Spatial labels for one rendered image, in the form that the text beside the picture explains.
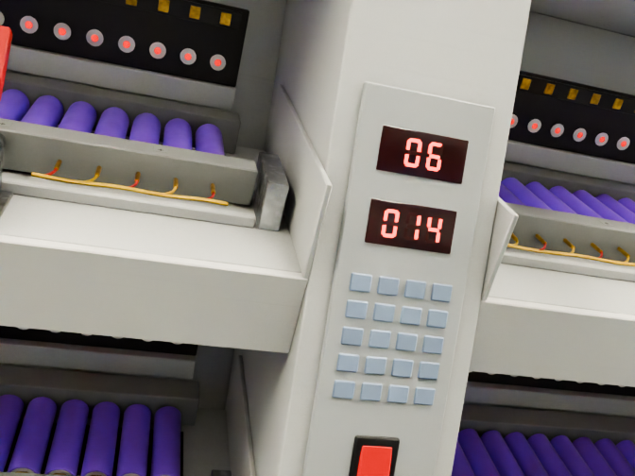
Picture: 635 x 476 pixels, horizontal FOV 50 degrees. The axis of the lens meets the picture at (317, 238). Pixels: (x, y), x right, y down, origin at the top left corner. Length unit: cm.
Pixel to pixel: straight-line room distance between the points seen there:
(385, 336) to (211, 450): 19
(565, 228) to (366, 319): 17
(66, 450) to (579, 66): 49
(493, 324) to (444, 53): 14
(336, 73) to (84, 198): 14
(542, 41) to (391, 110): 30
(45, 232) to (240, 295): 9
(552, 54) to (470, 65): 27
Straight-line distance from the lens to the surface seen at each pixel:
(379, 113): 34
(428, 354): 36
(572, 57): 64
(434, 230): 35
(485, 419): 57
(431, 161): 35
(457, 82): 36
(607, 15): 62
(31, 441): 47
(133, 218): 36
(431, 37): 36
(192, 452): 49
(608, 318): 41
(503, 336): 39
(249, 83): 53
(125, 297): 34
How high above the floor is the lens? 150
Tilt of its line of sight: 3 degrees down
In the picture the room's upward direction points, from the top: 9 degrees clockwise
